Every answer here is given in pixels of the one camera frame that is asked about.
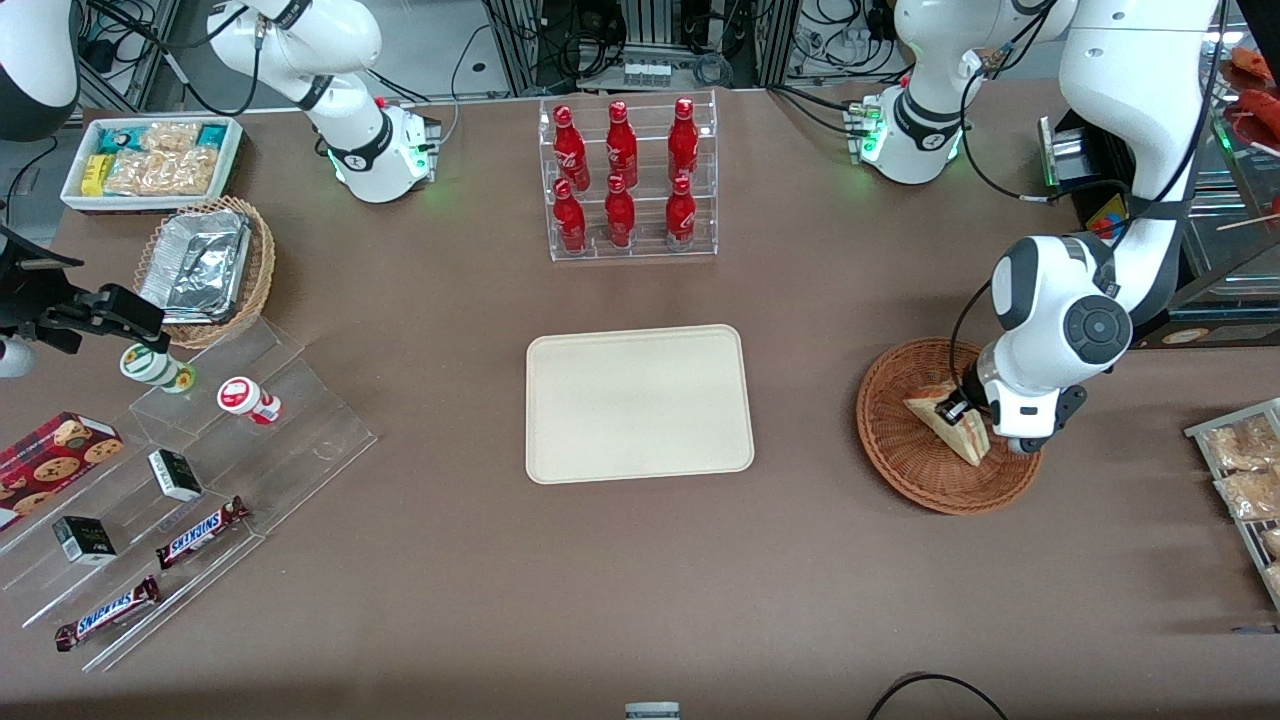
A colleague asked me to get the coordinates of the triangle sandwich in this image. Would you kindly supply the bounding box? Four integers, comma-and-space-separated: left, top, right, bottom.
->
903, 383, 996, 469

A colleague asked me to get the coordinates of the brown round wicker basket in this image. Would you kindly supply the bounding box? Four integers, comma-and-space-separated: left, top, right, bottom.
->
856, 337, 1045, 516

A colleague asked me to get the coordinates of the tray of packaged snacks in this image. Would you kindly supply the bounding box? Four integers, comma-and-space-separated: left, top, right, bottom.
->
1184, 398, 1280, 611

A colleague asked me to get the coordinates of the light wicker basket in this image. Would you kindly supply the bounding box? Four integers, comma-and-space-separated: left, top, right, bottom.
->
133, 195, 277, 351

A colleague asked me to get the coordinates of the cream plastic tray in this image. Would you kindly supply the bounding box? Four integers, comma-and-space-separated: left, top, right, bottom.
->
525, 323, 756, 486

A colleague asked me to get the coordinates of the green white yogurt cup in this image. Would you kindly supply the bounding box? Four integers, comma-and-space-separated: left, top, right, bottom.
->
119, 342, 197, 395

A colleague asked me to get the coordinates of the silver foil container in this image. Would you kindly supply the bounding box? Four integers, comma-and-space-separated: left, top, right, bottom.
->
138, 208, 252, 324

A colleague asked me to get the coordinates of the red cookie box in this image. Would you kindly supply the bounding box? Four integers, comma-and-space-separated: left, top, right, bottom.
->
0, 411, 126, 532

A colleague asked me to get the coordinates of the white snack box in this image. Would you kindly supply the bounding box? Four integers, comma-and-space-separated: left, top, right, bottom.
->
60, 115, 244, 216

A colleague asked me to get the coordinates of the clear bag of crackers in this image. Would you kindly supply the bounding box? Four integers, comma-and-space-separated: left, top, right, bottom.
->
103, 122, 221, 198

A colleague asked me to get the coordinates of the red white yogurt cup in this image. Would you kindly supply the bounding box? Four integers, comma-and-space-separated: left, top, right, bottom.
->
216, 376, 283, 427

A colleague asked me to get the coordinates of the small black box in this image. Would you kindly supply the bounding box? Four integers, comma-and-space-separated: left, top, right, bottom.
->
52, 516, 118, 566
147, 449, 205, 503

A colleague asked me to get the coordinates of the black yellow food warmer appliance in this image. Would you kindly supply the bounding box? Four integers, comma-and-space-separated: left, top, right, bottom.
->
1038, 15, 1280, 351

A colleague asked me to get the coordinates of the clear acrylic step display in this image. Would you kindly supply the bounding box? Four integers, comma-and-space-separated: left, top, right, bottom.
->
0, 318, 379, 673

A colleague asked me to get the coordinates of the steel warmer pan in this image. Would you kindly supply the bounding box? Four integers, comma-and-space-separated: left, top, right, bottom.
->
1185, 190, 1280, 286
1200, 97, 1243, 189

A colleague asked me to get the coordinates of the Snickers chocolate bar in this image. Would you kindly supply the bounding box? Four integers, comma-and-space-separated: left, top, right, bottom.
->
54, 575, 162, 653
155, 496, 251, 571

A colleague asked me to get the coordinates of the glass display cover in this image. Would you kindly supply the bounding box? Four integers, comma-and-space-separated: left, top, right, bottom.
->
1165, 0, 1280, 311

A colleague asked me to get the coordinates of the red cola bottle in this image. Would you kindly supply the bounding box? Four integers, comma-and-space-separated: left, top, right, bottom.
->
668, 97, 700, 186
665, 175, 697, 251
605, 100, 639, 189
553, 178, 588, 253
553, 104, 591, 193
604, 174, 636, 249

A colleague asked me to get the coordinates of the red sausage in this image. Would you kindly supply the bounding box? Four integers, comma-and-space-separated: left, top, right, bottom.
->
1225, 88, 1280, 151
1228, 45, 1277, 87

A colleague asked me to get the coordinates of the clear acrylic bottle rack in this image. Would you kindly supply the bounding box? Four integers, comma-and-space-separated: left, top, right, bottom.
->
538, 88, 719, 263

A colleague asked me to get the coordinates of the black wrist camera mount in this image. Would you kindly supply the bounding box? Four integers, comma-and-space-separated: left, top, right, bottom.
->
0, 225, 87, 301

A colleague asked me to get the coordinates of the black floor cable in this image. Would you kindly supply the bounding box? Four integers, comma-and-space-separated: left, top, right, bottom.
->
865, 672, 1011, 720

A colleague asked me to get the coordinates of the aluminium frame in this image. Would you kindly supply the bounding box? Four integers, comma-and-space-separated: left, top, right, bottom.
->
480, 0, 801, 96

